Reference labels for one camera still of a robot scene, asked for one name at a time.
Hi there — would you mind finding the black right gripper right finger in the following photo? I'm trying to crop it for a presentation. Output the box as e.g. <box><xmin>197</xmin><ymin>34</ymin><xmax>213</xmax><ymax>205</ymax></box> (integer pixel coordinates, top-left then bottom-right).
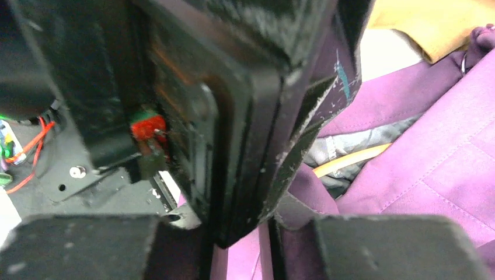
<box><xmin>270</xmin><ymin>194</ymin><xmax>491</xmax><ymax>279</ymax></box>

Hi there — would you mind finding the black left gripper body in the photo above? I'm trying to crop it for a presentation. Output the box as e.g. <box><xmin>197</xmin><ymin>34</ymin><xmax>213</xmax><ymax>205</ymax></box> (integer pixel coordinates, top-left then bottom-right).
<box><xmin>7</xmin><ymin>1</ymin><xmax>285</xmax><ymax>247</ymax></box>

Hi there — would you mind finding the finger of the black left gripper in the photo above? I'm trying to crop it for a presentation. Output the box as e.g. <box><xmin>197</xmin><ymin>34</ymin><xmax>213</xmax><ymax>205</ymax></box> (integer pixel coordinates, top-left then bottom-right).
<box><xmin>259</xmin><ymin>1</ymin><xmax>374</xmax><ymax>223</ymax></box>

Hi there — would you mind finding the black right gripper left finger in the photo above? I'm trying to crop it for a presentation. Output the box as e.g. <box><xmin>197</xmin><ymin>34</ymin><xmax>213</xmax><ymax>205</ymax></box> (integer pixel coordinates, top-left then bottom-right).
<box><xmin>1</xmin><ymin>205</ymin><xmax>211</xmax><ymax>279</ymax></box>

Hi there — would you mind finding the orange wavy hanger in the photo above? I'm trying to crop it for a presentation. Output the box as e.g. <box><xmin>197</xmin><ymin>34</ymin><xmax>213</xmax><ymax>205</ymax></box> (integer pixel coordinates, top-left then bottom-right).
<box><xmin>312</xmin><ymin>143</ymin><xmax>392</xmax><ymax>178</ymax></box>

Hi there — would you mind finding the tan brown pleated skirt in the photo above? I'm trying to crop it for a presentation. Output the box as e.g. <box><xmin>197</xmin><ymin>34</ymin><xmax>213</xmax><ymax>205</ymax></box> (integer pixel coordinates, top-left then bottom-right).
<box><xmin>367</xmin><ymin>0</ymin><xmax>494</xmax><ymax>64</ymax></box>

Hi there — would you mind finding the purple garment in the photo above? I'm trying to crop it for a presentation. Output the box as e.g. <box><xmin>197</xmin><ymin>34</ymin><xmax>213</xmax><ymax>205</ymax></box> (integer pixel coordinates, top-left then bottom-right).
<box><xmin>177</xmin><ymin>24</ymin><xmax>495</xmax><ymax>280</ymax></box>

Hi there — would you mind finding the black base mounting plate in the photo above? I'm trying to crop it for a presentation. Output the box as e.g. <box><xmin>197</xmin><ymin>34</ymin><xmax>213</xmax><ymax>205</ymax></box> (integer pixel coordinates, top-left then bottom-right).
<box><xmin>1</xmin><ymin>114</ymin><xmax>177</xmax><ymax>231</ymax></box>

